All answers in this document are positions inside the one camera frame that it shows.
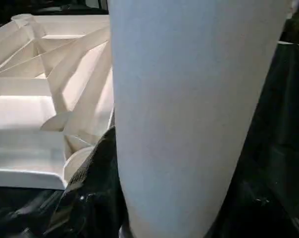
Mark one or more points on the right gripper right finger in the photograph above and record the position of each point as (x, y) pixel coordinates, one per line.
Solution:
(258, 208)

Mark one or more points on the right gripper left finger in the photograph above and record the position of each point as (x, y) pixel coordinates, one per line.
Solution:
(90, 198)

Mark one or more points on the white plastic table top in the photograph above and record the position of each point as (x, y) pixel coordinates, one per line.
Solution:
(35, 99)

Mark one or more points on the white plastic table leg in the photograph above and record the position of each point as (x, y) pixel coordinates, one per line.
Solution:
(189, 109)

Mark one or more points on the black plastic mat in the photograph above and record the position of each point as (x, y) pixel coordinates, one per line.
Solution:
(278, 124)

